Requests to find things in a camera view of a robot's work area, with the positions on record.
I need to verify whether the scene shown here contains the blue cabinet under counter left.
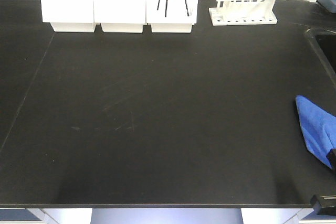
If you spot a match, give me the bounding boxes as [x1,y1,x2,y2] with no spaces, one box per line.
[1,209,42,223]

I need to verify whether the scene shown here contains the left white storage box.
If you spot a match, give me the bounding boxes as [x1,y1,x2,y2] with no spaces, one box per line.
[40,0,96,33]

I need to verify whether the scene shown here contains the white storage box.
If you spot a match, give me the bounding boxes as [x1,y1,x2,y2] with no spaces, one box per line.
[146,0,198,33]
[40,0,96,33]
[93,0,146,33]

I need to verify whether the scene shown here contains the black lab sink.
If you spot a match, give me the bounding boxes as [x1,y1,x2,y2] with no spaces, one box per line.
[305,28,335,82]

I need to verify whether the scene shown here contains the middle white storage box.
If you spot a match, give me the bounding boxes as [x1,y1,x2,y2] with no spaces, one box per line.
[93,0,146,33]

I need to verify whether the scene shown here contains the blue cabinet under counter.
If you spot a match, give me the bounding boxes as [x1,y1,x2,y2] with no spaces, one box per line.
[1,209,42,223]
[297,208,335,223]

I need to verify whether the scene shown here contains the blue cabinet under counter right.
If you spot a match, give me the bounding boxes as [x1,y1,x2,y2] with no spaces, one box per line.
[297,208,335,223]

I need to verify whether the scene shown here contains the right white storage box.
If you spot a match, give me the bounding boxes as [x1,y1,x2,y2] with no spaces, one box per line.
[146,0,198,33]

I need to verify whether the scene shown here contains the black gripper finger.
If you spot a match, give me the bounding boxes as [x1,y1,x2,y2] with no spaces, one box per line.
[310,195,335,216]
[326,148,336,170]

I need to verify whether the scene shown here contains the white test tube rack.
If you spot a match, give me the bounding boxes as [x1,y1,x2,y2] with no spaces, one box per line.
[209,0,278,26]

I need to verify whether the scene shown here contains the blue cloth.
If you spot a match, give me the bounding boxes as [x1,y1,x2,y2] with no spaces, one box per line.
[295,95,335,169]

